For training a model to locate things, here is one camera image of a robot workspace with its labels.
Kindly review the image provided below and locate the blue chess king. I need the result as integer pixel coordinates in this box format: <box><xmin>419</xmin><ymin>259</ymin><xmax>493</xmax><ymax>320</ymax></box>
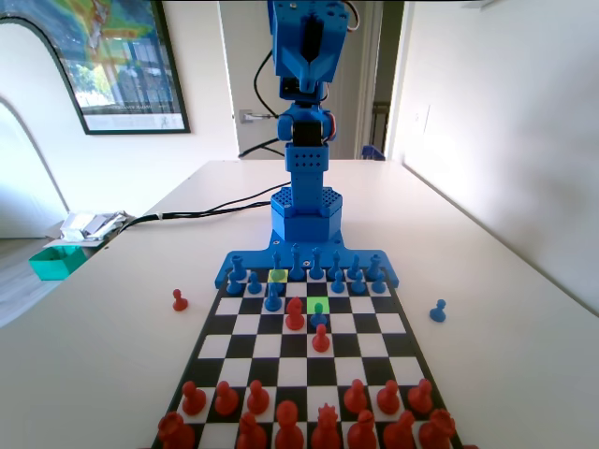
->
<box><xmin>288</xmin><ymin>242</ymin><xmax>304</xmax><ymax>282</ymax></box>

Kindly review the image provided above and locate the blue chess queen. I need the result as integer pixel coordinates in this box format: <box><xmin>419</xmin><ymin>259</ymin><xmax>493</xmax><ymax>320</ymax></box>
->
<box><xmin>309</xmin><ymin>247</ymin><xmax>325</xmax><ymax>282</ymax></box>

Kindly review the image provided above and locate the red chess queen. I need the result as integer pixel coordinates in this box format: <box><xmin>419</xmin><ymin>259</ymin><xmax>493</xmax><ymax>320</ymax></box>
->
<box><xmin>310</xmin><ymin>404</ymin><xmax>342</xmax><ymax>449</ymax></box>

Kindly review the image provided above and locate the red chess bishop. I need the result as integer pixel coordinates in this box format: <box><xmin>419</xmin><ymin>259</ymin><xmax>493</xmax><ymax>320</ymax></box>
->
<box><xmin>236</xmin><ymin>411</ymin><xmax>269</xmax><ymax>449</ymax></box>
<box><xmin>346</xmin><ymin>410</ymin><xmax>378</xmax><ymax>449</ymax></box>

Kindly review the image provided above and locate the red chess rook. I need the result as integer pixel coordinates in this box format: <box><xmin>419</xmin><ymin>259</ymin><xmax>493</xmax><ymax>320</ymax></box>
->
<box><xmin>156</xmin><ymin>411</ymin><xmax>197</xmax><ymax>449</ymax></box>
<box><xmin>418</xmin><ymin>409</ymin><xmax>457</xmax><ymax>449</ymax></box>

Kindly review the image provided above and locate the black and white chessboard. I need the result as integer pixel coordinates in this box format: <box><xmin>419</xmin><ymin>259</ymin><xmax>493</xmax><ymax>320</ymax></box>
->
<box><xmin>150</xmin><ymin>268</ymin><xmax>464</xmax><ymax>449</ymax></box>

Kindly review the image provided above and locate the white door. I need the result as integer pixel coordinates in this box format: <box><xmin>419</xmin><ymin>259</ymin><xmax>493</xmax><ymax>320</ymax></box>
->
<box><xmin>218</xmin><ymin>0</ymin><xmax>375</xmax><ymax>161</ymax></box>

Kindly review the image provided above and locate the black framed map poster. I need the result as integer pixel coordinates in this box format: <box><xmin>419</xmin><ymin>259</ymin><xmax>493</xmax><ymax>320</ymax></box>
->
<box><xmin>0</xmin><ymin>0</ymin><xmax>192</xmax><ymax>137</ymax></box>

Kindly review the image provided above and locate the green plastic box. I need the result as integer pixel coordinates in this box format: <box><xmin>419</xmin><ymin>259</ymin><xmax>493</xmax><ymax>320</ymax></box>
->
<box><xmin>28</xmin><ymin>245</ymin><xmax>88</xmax><ymax>282</ymax></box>

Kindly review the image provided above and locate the white curved arch structure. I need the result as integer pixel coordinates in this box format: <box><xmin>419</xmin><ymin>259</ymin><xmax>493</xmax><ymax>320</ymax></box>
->
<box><xmin>0</xmin><ymin>12</ymin><xmax>90</xmax><ymax>239</ymax></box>

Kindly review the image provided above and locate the black table cable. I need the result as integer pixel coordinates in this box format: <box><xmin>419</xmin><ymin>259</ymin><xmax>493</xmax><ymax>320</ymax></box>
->
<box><xmin>105</xmin><ymin>199</ymin><xmax>275</xmax><ymax>239</ymax></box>
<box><xmin>158</xmin><ymin>181</ymin><xmax>289</xmax><ymax>219</ymax></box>

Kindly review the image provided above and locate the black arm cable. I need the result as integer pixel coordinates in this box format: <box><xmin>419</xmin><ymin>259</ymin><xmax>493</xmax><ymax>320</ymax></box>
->
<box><xmin>237</xmin><ymin>49</ymin><xmax>287</xmax><ymax>160</ymax></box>

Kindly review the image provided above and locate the silver door handle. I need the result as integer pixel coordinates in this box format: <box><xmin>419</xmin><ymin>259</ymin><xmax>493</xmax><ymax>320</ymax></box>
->
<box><xmin>240</xmin><ymin>109</ymin><xmax>280</xmax><ymax>124</ymax></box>

